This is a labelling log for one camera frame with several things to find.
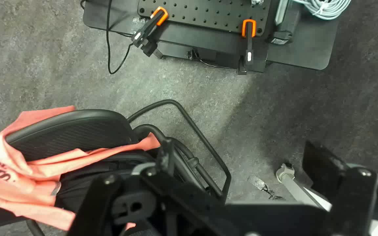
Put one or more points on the black mesh office chair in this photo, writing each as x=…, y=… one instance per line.
x=86, y=172

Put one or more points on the orange black clamp right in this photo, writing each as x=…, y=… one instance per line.
x=249, y=33

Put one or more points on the salmon pink printed sweatshirt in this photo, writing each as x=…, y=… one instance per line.
x=49, y=158

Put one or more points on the orange black clamp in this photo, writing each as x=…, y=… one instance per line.
x=249, y=33
x=144, y=37

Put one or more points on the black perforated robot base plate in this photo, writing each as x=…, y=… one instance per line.
x=209, y=30

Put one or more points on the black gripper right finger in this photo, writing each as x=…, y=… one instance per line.
x=351, y=189

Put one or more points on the orange black clamp left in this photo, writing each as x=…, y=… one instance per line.
x=144, y=37

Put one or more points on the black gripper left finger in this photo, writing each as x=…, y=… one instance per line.
x=170, y=197

